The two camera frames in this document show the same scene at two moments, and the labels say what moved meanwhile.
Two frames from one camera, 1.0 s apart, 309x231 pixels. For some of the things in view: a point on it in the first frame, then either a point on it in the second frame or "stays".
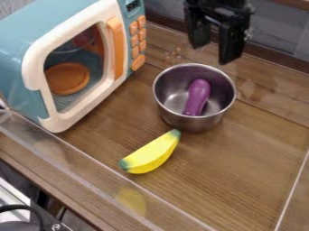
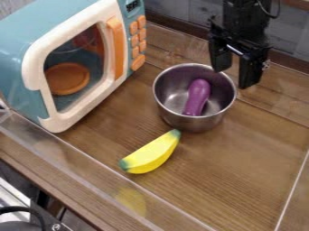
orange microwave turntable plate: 67,78 stays
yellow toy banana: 152,157 stays
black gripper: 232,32 -> 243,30
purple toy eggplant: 200,88 stays
